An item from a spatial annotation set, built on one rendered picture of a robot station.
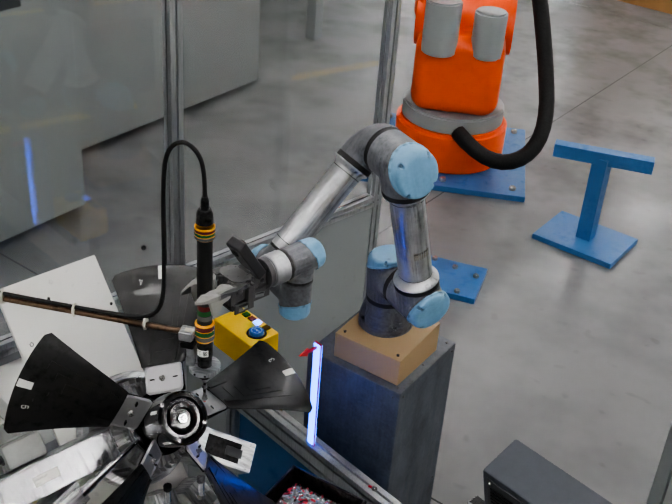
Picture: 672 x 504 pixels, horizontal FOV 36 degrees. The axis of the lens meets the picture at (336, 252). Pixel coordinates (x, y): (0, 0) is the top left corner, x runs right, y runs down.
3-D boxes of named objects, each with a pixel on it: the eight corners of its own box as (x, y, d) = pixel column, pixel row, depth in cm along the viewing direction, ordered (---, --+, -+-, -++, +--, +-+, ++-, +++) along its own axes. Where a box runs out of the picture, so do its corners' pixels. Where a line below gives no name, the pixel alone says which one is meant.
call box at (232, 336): (213, 348, 284) (213, 317, 278) (241, 335, 290) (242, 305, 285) (249, 377, 274) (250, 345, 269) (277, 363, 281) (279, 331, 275)
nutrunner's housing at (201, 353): (193, 381, 226) (192, 199, 203) (199, 370, 230) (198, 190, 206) (210, 384, 226) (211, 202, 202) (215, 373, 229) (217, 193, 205)
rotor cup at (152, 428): (144, 466, 226) (170, 463, 216) (119, 406, 226) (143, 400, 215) (197, 439, 235) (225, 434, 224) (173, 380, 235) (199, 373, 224)
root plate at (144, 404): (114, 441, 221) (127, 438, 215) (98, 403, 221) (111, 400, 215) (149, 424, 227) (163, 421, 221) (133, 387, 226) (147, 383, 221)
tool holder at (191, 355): (175, 373, 224) (174, 337, 219) (186, 355, 230) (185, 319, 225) (214, 381, 223) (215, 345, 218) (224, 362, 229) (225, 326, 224)
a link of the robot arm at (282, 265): (292, 258, 226) (269, 243, 230) (277, 265, 223) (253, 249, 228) (291, 287, 229) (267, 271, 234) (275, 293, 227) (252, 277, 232)
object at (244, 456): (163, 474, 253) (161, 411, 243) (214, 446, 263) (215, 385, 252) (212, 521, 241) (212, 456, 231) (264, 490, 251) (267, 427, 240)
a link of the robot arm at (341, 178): (361, 99, 244) (234, 258, 247) (386, 117, 236) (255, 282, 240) (387, 123, 252) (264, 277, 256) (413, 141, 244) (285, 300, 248)
